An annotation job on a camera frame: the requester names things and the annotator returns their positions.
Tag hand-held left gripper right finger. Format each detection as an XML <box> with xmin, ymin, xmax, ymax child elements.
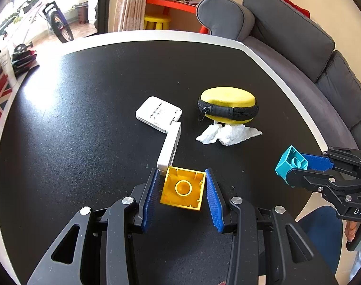
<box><xmin>205</xmin><ymin>168</ymin><xmax>338</xmax><ymax>285</ymax></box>

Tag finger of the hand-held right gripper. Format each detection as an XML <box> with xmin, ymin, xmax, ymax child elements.
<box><xmin>302</xmin><ymin>146</ymin><xmax>361</xmax><ymax>181</ymax></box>
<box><xmin>286</xmin><ymin>168</ymin><xmax>361</xmax><ymax>207</ymax></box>

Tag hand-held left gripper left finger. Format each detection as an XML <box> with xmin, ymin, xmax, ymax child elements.
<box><xmin>26</xmin><ymin>168</ymin><xmax>161</xmax><ymax>285</ymax></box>

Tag teal toy building block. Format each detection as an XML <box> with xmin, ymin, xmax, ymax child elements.
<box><xmin>274</xmin><ymin>145</ymin><xmax>309</xmax><ymax>185</ymax></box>

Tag yellow toy building block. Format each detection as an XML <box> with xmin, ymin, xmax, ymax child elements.
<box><xmin>160</xmin><ymin>167</ymin><xmax>207</xmax><ymax>211</ymax></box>

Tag white rectangular adapter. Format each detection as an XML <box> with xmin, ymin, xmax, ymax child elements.
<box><xmin>157</xmin><ymin>121</ymin><xmax>182</xmax><ymax>173</ymax></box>

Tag white tissue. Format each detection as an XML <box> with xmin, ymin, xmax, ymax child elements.
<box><xmin>196</xmin><ymin>122</ymin><xmax>262</xmax><ymax>147</ymax></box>

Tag white square charger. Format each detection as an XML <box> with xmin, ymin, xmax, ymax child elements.
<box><xmin>136</xmin><ymin>96</ymin><xmax>182</xmax><ymax>134</ymax></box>

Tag yellow round zipper case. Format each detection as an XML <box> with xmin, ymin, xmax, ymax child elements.
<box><xmin>197</xmin><ymin>87</ymin><xmax>259</xmax><ymax>125</ymax></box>

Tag person's right hand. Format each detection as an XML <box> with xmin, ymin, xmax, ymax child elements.
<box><xmin>343</xmin><ymin>220</ymin><xmax>359</xmax><ymax>243</ymax></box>

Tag grey fabric sofa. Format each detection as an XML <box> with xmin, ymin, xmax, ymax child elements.
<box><xmin>196</xmin><ymin>0</ymin><xmax>361</xmax><ymax>155</ymax></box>

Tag red cushion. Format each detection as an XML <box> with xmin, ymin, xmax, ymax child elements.
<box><xmin>271</xmin><ymin>0</ymin><xmax>311</xmax><ymax>18</ymax></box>

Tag yellow plastic stool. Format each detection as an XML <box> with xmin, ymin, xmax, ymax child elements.
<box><xmin>143</xmin><ymin>14</ymin><xmax>172</xmax><ymax>31</ymax></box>

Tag black and red gloves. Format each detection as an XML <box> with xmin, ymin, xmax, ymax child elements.
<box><xmin>11</xmin><ymin>50</ymin><xmax>40</xmax><ymax>76</ymax></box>

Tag white and pink bicycle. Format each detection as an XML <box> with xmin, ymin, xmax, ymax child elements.
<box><xmin>0</xmin><ymin>0</ymin><xmax>74</xmax><ymax>54</ymax></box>

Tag white squeeze tube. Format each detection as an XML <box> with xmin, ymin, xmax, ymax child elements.
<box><xmin>0</xmin><ymin>46</ymin><xmax>18</xmax><ymax>81</ymax></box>

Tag orange children's table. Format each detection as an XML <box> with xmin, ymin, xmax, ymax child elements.
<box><xmin>145</xmin><ymin>0</ymin><xmax>209</xmax><ymax>34</ymax></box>

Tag patterned beige curtain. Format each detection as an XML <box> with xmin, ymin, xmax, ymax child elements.
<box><xmin>114</xmin><ymin>0</ymin><xmax>150</xmax><ymax>32</ymax></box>

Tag brown plastic stool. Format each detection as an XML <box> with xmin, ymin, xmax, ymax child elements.
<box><xmin>74</xmin><ymin>2</ymin><xmax>89</xmax><ymax>24</ymax></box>

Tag black sliding door frame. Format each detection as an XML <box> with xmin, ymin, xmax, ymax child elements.
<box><xmin>96</xmin><ymin>0</ymin><xmax>114</xmax><ymax>34</ymax></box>

